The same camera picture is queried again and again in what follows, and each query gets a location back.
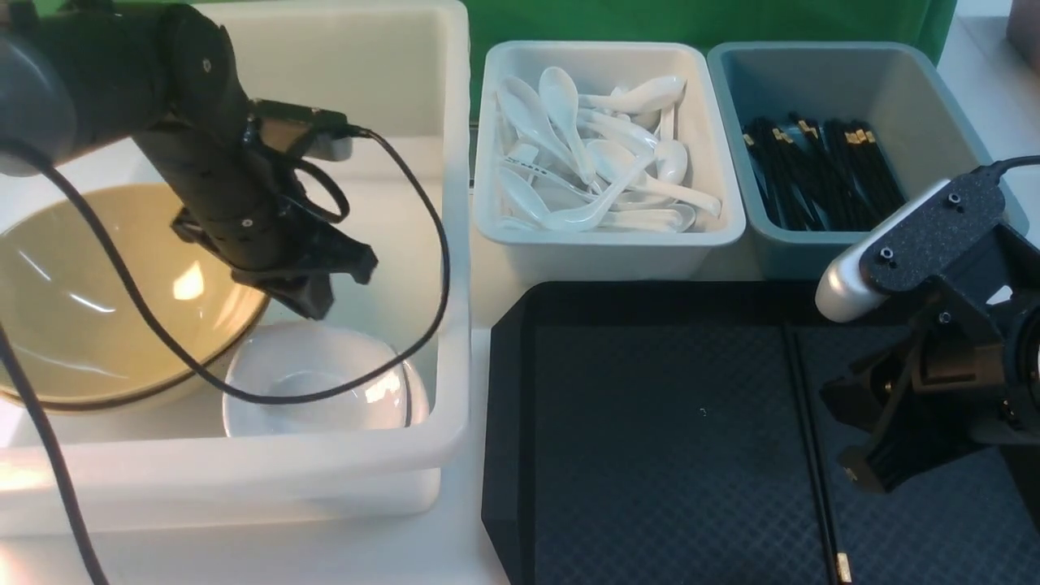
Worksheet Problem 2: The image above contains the blue-grey chopstick bin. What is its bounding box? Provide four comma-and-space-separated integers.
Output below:
707, 41, 991, 281

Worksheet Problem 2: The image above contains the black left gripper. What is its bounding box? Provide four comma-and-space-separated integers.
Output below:
134, 119, 379, 321

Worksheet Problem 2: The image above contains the white spoon top bin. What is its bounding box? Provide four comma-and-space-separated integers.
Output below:
578, 76, 687, 115

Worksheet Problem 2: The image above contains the yellow noodle bowl in tub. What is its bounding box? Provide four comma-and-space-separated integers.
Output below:
1, 183, 265, 402

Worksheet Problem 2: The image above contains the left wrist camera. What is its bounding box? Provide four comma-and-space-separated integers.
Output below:
250, 100, 353, 162

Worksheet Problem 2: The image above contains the white dish in tub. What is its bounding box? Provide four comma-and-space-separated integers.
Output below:
223, 363, 430, 437

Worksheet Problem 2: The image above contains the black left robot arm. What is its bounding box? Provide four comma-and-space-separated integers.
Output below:
2, 1, 453, 406

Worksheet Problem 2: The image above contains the bundle of black chopsticks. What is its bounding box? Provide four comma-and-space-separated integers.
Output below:
742, 111, 908, 232

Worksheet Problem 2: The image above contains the white spoon bin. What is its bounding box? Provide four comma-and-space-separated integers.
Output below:
470, 41, 746, 289
578, 76, 687, 115

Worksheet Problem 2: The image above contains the black camera cable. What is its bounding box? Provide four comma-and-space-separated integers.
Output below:
0, 126, 453, 585

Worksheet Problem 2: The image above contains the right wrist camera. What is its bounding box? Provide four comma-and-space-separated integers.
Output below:
816, 164, 1006, 323

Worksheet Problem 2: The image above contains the black chopstick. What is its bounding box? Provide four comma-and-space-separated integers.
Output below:
781, 323, 855, 584

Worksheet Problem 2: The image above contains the black serving tray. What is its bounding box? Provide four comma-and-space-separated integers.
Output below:
480, 281, 1038, 584

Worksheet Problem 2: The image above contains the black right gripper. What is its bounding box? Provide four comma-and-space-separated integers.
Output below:
820, 223, 1038, 493

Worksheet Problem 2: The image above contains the large white plastic tub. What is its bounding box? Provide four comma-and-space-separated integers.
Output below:
2, 1, 471, 537

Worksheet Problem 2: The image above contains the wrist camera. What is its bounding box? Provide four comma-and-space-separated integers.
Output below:
816, 164, 1006, 323
250, 100, 353, 162

